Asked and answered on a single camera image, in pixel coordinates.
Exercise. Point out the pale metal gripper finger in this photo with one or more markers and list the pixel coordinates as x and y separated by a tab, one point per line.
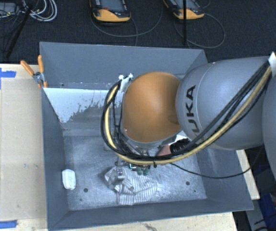
112	180
120	174

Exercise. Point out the black cylinder on white bracket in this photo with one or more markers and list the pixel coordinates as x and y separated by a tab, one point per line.
180	146

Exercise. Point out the pale wood flat board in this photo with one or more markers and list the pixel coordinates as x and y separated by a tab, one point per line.
22	153

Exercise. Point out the white striped cloth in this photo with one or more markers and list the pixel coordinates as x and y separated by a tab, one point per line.
137	189

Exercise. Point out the white rounded block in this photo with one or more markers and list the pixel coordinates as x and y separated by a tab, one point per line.
69	179

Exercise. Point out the grey metal bin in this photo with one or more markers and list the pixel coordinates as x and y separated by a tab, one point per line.
89	153

